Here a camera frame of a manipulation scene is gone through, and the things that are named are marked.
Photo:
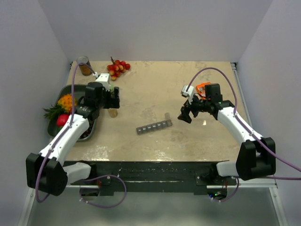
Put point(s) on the red toy fruit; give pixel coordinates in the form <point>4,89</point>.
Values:
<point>62,119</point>

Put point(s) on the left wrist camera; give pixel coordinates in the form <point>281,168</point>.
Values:
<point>103,78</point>

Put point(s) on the dark purple grape bunch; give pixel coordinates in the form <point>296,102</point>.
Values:
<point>86,133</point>

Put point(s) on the toy pineapple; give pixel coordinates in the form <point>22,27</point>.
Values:
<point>63,106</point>

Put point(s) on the red cherry bunch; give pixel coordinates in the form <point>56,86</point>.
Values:
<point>116,68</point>

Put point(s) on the green toy lime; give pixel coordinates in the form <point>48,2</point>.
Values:
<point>59,129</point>

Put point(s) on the green lid bottle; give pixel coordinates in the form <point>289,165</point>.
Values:
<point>112,88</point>

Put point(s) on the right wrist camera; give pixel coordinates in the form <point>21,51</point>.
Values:
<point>187,91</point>

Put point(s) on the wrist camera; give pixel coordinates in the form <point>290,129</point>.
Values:
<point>187,91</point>
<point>103,78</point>

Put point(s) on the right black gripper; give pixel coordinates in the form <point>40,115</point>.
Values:
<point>186,110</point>

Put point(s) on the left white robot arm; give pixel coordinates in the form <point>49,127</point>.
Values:
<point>45,171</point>

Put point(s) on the grey weekly pill organizer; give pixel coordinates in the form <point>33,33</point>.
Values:
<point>155,126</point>

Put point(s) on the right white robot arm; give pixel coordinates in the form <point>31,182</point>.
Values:
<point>255,158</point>

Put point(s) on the black base frame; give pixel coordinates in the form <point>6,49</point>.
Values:
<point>198,178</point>

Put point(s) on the orange cardboard box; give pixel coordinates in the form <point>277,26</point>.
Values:
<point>200,89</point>

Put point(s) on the tin food can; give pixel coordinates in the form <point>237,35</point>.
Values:
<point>84,65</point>

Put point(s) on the dark grey tray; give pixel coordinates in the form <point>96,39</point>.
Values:
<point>79,91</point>

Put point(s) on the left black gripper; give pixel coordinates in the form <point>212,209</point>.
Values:
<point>113,102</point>

